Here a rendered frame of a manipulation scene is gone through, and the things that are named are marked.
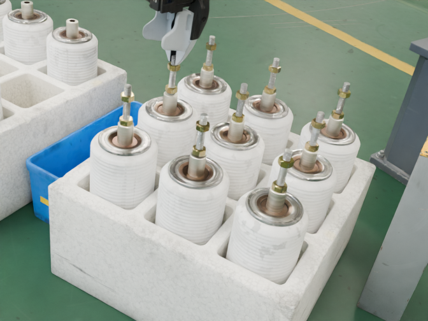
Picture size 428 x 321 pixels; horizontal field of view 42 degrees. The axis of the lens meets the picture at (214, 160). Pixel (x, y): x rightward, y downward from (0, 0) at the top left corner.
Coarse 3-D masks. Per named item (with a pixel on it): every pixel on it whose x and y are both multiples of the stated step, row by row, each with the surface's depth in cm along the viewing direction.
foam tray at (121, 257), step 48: (288, 144) 102; (48, 192) 82; (96, 240) 81; (144, 240) 76; (336, 240) 83; (96, 288) 87; (144, 288) 81; (192, 288) 76; (240, 288) 71; (288, 288) 71
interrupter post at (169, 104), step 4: (164, 92) 88; (176, 92) 88; (164, 96) 87; (168, 96) 87; (172, 96) 87; (176, 96) 87; (164, 100) 88; (168, 100) 87; (172, 100) 87; (176, 100) 88; (164, 104) 88; (168, 104) 88; (172, 104) 88; (176, 104) 89; (164, 108) 88; (168, 108) 88; (172, 108) 88; (168, 112) 88; (172, 112) 89
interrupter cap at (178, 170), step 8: (176, 160) 78; (184, 160) 78; (208, 160) 79; (168, 168) 76; (176, 168) 76; (184, 168) 77; (208, 168) 78; (216, 168) 78; (176, 176) 75; (184, 176) 75; (192, 176) 76; (208, 176) 76; (216, 176) 76; (184, 184) 74; (192, 184) 74; (200, 184) 74; (208, 184) 74; (216, 184) 75
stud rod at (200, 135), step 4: (200, 116) 72; (204, 116) 71; (200, 120) 72; (204, 120) 72; (204, 124) 72; (200, 132) 73; (204, 132) 73; (200, 136) 73; (204, 136) 73; (200, 140) 73; (196, 144) 74; (200, 144) 74; (196, 148) 74; (200, 148) 74; (196, 156) 75
